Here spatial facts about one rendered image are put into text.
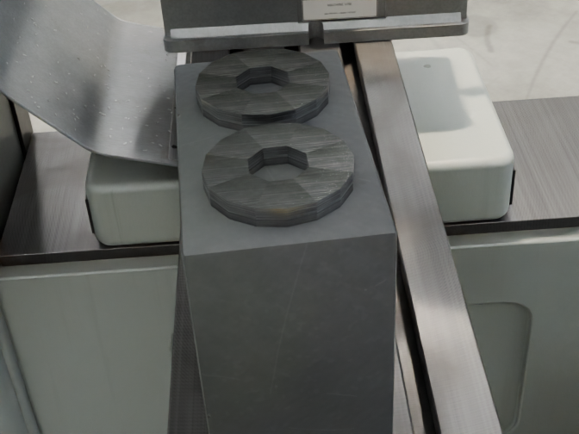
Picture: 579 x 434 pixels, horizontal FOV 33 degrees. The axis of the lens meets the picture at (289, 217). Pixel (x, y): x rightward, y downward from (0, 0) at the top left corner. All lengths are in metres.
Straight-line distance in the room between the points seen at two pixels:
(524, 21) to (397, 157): 2.41
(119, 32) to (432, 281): 0.66
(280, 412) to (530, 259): 0.64
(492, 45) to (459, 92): 1.91
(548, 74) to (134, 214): 2.05
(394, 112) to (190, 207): 0.47
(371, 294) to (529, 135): 0.81
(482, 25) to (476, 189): 2.16
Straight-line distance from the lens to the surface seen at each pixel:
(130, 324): 1.24
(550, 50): 3.16
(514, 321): 1.30
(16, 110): 1.37
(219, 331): 0.58
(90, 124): 1.11
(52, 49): 1.18
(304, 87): 0.65
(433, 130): 1.18
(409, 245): 0.83
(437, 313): 0.77
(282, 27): 1.13
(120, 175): 1.14
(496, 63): 3.07
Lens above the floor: 1.46
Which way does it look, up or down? 37 degrees down
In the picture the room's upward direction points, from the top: 4 degrees counter-clockwise
